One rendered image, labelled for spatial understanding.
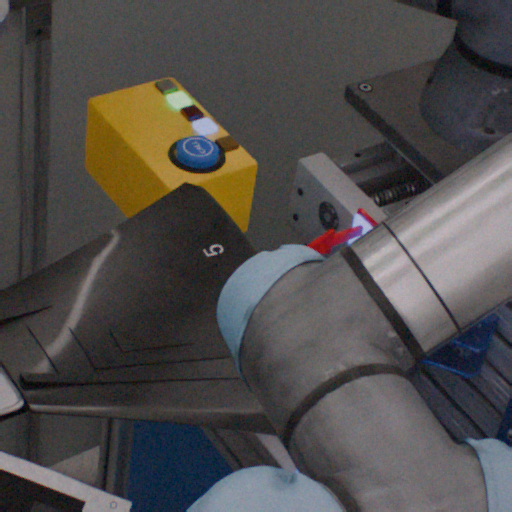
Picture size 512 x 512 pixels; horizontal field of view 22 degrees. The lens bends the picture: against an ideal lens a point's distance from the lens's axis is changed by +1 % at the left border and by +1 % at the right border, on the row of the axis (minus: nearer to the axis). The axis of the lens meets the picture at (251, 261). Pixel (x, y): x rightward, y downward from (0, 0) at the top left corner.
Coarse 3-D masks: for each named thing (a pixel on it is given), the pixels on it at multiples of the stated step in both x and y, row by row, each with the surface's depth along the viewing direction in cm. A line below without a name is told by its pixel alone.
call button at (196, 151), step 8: (192, 136) 127; (200, 136) 128; (184, 144) 126; (192, 144) 127; (200, 144) 127; (208, 144) 127; (184, 152) 125; (192, 152) 126; (200, 152) 126; (208, 152) 126; (216, 152) 126; (184, 160) 125; (192, 160) 125; (200, 160) 125; (208, 160) 125; (216, 160) 126; (200, 168) 125
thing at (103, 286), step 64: (192, 192) 104; (64, 256) 97; (128, 256) 98; (192, 256) 100; (0, 320) 91; (64, 320) 92; (128, 320) 94; (192, 320) 96; (64, 384) 88; (128, 384) 90; (192, 384) 93
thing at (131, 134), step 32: (96, 96) 132; (128, 96) 133; (160, 96) 133; (96, 128) 132; (128, 128) 129; (160, 128) 129; (192, 128) 130; (96, 160) 134; (128, 160) 128; (160, 160) 126; (224, 160) 127; (128, 192) 130; (160, 192) 125; (224, 192) 127
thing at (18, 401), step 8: (0, 368) 89; (0, 376) 88; (8, 376) 88; (0, 384) 88; (8, 384) 88; (0, 392) 87; (8, 392) 87; (16, 392) 87; (0, 400) 87; (8, 400) 87; (16, 400) 87; (0, 408) 86; (8, 408) 86; (16, 408) 86
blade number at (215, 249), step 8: (208, 240) 101; (216, 240) 102; (200, 248) 101; (208, 248) 101; (216, 248) 101; (224, 248) 101; (200, 256) 100; (208, 256) 100; (216, 256) 101; (224, 256) 101; (232, 256) 101; (208, 264) 100
